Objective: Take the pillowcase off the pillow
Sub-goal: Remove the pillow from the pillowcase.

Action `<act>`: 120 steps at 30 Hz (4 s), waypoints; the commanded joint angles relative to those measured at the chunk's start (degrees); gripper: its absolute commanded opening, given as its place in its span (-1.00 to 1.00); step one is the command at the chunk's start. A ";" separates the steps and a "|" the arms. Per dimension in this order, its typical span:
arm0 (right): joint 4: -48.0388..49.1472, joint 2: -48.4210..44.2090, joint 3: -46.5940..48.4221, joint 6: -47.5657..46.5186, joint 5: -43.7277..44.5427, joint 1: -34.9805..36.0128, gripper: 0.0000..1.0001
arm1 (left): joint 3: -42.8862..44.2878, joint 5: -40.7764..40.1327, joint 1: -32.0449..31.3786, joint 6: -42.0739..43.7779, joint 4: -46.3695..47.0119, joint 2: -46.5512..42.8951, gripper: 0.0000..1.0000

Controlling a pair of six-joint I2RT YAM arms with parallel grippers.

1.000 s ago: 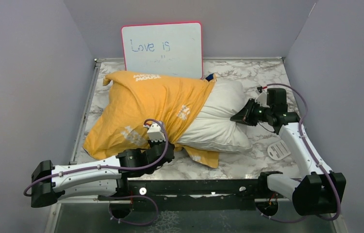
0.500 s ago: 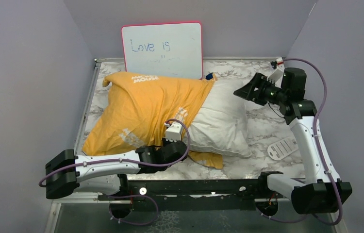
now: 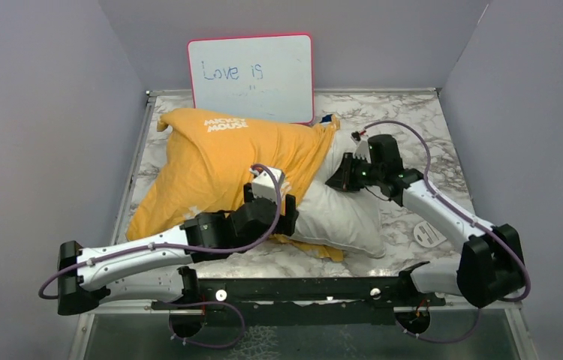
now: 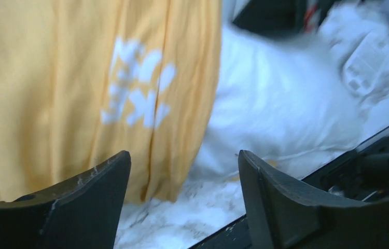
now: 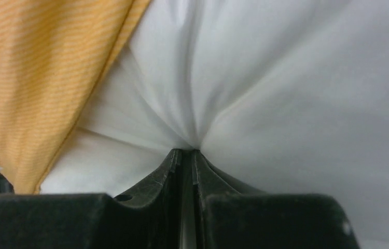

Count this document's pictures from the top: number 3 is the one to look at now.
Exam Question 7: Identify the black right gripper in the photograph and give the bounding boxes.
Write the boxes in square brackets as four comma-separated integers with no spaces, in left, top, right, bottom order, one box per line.
[326,153,383,193]

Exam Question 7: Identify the white pillow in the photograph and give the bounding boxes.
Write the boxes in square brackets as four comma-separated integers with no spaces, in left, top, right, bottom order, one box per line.
[288,130,386,263]

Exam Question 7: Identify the blue yellow Mickey pillowcase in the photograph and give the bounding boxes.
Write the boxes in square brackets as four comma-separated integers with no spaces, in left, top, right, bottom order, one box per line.
[125,108,340,241]

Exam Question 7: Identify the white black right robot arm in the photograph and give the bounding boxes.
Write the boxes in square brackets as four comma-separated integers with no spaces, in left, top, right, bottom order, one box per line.
[327,130,529,308]

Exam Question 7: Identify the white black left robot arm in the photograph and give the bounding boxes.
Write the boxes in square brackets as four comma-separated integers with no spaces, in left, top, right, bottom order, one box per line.
[53,183,299,316]

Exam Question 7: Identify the white printed label tag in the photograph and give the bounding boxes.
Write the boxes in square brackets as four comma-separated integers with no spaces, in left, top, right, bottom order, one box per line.
[413,221,447,248]

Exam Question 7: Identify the pink framed whiteboard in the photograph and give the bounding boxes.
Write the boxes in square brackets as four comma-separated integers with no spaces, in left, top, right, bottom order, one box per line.
[187,34,315,124]

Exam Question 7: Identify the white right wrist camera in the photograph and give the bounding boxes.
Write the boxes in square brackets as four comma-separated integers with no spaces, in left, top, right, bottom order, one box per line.
[351,130,371,163]

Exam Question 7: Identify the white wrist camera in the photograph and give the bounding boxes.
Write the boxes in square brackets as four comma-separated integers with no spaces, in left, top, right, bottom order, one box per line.
[250,167,285,203]
[351,130,371,163]

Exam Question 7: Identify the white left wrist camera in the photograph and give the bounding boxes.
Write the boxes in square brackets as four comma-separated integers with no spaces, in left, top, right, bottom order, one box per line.
[250,167,285,203]

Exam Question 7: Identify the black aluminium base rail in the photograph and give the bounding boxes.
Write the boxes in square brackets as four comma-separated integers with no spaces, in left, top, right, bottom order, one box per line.
[81,276,506,329]

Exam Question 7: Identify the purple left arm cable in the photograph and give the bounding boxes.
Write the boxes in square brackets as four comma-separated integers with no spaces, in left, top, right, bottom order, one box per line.
[38,163,285,349]

